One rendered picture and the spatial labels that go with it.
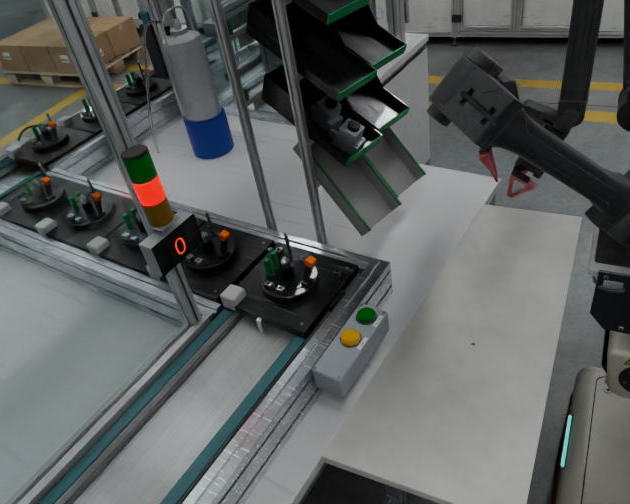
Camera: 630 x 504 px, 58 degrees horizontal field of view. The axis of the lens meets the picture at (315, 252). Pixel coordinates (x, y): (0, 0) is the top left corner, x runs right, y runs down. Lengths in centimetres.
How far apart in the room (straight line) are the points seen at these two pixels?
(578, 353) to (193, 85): 178
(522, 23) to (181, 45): 356
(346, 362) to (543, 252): 65
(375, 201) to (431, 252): 21
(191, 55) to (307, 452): 136
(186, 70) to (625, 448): 180
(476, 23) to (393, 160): 367
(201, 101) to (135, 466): 130
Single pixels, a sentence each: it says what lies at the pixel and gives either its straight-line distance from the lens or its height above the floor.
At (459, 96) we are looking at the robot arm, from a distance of 83.
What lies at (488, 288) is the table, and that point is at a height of 86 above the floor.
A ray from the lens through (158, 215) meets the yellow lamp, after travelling 112.
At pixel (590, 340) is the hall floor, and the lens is 255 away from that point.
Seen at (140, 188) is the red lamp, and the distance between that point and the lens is 109.
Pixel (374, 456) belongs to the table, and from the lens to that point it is 117.
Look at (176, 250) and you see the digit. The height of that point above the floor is 120.
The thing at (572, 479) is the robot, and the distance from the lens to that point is 185.
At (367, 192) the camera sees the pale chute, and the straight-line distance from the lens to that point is 147.
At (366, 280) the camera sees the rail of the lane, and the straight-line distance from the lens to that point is 135.
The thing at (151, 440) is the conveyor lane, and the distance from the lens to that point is 124.
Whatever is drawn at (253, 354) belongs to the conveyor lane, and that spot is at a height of 92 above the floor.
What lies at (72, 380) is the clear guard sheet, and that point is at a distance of 118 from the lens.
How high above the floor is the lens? 186
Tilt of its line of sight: 39 degrees down
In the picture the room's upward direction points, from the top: 11 degrees counter-clockwise
